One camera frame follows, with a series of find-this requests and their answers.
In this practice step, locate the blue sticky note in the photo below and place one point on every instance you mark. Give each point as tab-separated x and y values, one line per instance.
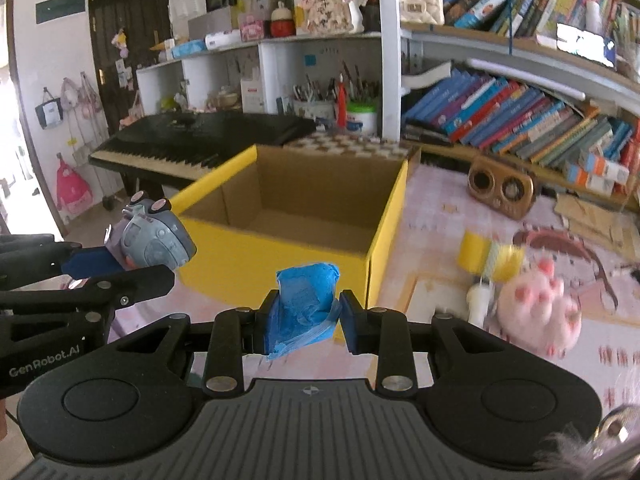
310	60

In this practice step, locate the blue white tote bag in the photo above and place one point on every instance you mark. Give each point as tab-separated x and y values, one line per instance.
49	112

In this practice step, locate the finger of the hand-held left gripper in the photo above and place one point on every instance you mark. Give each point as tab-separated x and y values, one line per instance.
95	262
145	280

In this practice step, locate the pink white ceramic ornament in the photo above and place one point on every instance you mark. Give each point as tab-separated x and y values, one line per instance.
325	5

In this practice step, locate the green wall sign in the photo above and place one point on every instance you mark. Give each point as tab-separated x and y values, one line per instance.
57	9

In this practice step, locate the dark wooden door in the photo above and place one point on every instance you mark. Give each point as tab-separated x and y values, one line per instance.
130	0

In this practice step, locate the yellow cardboard box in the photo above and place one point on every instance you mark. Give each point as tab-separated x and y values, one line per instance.
280	260

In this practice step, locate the brown cardboard sheet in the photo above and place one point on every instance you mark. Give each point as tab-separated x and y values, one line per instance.
590	220

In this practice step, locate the white pen holder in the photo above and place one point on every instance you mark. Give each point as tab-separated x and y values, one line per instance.
312	110

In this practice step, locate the pink printed desktop cloth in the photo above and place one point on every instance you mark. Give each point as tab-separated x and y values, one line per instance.
440	220

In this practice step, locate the white tub with green lid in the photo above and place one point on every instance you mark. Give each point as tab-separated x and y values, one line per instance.
362	120

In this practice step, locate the pink plush paw toy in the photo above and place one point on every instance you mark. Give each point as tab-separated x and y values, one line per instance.
540	310

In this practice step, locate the white cubby shelf unit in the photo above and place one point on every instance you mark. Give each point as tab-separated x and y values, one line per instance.
270	55

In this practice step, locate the checkered game board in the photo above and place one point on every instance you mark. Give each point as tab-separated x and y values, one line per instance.
350	145

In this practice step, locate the red white round jar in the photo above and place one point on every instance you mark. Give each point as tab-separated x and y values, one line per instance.
282	25

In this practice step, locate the pink door ornament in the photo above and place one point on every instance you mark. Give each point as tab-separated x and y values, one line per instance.
120	42

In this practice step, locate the blue tissue pack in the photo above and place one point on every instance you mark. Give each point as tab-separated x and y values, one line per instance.
189	49

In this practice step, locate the reflective smartphone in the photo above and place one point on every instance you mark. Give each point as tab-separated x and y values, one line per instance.
585	45

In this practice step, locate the pen holder with pens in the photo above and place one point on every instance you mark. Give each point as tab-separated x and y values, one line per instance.
350	85

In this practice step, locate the white tissue pack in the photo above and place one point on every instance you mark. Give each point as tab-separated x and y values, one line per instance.
222	40

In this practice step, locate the pink hanging backpack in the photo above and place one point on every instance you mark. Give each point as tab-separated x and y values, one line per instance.
72	190

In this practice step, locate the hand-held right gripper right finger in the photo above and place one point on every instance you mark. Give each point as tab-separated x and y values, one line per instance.
351	325

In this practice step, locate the black electronic keyboard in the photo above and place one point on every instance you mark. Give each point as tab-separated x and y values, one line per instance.
200	132

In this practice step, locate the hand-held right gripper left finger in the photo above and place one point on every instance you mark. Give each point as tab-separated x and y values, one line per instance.
268	322

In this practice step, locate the white bookshelf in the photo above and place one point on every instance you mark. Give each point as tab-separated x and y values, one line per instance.
390	60

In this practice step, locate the blue plastic wad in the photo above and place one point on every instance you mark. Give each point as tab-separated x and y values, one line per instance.
302	305

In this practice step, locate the pink hanging bag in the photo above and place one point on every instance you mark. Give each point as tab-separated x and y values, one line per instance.
82	100

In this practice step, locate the small white bottle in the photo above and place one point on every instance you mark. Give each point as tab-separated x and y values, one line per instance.
480	302

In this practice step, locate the black keyboard stand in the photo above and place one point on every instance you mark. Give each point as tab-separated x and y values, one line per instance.
131	185

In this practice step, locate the grey cardboard box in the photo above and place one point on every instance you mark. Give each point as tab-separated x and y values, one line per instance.
212	22

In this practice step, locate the white box with red label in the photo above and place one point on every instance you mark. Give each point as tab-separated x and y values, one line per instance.
251	95

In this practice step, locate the pink small box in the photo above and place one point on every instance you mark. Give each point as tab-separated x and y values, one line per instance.
251	27

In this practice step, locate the yellow tape roll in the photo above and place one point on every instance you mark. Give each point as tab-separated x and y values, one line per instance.
470	252

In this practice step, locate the wooden retro radio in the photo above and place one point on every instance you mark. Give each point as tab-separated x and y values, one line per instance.
495	170

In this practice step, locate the green toy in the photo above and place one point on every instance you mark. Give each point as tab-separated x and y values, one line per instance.
172	102

